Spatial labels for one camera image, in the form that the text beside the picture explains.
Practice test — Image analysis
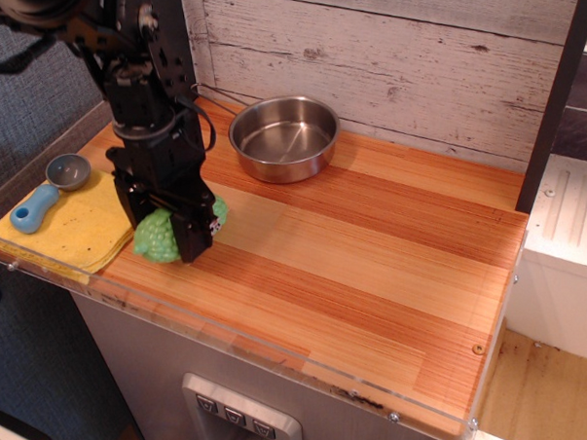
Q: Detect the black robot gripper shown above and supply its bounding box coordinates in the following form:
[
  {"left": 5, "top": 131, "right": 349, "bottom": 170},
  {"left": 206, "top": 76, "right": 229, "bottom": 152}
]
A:
[{"left": 106, "top": 119, "right": 226, "bottom": 264}]

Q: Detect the green plastic grape bunch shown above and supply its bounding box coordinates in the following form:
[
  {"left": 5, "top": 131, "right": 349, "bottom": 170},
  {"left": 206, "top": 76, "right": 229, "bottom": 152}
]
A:
[{"left": 133, "top": 196, "right": 229, "bottom": 263}]

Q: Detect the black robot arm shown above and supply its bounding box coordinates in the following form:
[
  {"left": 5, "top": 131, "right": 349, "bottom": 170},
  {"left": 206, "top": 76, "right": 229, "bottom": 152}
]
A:
[{"left": 0, "top": 0, "right": 217, "bottom": 263}]

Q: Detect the yellow folded rag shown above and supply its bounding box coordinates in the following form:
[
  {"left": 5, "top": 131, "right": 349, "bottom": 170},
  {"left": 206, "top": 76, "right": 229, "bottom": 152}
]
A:
[{"left": 0, "top": 170, "right": 133, "bottom": 284}]

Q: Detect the clear acrylic edge guard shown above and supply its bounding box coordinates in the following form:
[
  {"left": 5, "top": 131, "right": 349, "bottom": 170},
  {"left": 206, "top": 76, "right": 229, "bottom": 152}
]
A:
[{"left": 0, "top": 237, "right": 483, "bottom": 440}]

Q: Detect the blue grey measuring scoop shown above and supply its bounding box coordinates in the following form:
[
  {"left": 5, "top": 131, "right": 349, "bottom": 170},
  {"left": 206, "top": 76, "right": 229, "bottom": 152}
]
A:
[{"left": 10, "top": 154, "right": 92, "bottom": 235}]

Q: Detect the stainless steel pot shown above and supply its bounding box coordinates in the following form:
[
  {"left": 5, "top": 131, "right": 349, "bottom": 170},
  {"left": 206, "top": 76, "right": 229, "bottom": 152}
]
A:
[{"left": 189, "top": 76, "right": 345, "bottom": 189}]

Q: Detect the silver toy fridge cabinet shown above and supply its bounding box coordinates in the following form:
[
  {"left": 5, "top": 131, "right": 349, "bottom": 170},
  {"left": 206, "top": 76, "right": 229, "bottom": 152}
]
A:
[{"left": 73, "top": 295, "right": 434, "bottom": 440}]

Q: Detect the silver ice dispenser panel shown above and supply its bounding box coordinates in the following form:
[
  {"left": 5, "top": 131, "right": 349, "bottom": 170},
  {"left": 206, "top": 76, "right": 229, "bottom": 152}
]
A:
[{"left": 182, "top": 373, "right": 303, "bottom": 440}]

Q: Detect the white toy sink unit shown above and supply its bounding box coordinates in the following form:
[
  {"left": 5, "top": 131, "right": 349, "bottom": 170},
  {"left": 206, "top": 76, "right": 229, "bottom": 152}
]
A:
[{"left": 505, "top": 155, "right": 587, "bottom": 358}]

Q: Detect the dark right vertical post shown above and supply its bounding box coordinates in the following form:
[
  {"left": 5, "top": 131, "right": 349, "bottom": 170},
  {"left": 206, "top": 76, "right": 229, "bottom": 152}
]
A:
[{"left": 515, "top": 0, "right": 587, "bottom": 214}]

